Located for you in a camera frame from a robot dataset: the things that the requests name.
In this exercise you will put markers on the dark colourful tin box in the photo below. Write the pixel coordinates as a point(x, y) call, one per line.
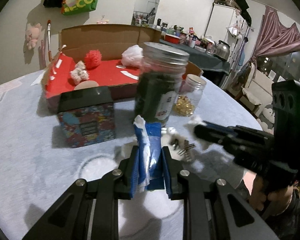
point(86, 116)

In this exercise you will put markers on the steel kettle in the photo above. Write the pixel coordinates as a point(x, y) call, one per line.
point(222, 50)

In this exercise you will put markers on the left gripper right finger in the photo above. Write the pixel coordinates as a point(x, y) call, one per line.
point(212, 210)

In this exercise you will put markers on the person right hand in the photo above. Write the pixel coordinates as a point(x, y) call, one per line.
point(259, 195)

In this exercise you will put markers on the blue plastic packet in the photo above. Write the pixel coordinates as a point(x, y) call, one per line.
point(149, 151)

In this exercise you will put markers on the pink plush behind box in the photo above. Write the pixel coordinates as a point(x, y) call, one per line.
point(103, 20)

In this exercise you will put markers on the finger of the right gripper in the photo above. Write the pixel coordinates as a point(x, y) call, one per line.
point(222, 133)

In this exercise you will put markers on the red cardboard box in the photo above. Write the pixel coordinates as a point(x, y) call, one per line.
point(100, 48)

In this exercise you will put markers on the round beige puff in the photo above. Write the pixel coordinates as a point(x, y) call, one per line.
point(86, 84)

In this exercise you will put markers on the large dark tea jar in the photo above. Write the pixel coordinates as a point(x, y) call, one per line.
point(160, 78)

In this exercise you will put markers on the red pompom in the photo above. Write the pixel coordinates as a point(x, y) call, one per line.
point(92, 59)

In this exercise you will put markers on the small glass jar gold contents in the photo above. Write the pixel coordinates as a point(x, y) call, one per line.
point(190, 95)

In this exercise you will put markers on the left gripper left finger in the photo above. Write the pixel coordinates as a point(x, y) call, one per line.
point(70, 218)

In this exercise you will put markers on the pink plush on wall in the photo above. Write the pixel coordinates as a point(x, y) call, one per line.
point(32, 35)

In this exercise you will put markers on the white wardrobe cabinet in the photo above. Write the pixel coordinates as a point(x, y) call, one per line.
point(226, 24)

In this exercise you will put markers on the white fluffy ball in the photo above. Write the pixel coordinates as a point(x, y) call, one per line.
point(132, 57)

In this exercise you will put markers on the striped fluffy plush toy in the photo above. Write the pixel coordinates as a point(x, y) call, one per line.
point(181, 147)

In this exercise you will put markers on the beige fluffy toy in box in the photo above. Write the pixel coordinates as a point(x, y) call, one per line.
point(79, 74)

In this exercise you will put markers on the green cloth side table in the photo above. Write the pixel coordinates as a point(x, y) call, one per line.
point(214, 69)

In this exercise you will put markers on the red bowl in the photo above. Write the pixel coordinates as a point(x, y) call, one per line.
point(172, 39)

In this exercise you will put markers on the pink curtain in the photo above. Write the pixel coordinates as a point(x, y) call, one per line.
point(274, 38)

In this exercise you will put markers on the white round cloth pad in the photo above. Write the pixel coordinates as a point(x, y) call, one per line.
point(138, 204)

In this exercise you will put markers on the wall mirror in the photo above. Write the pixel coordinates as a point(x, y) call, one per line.
point(144, 12)

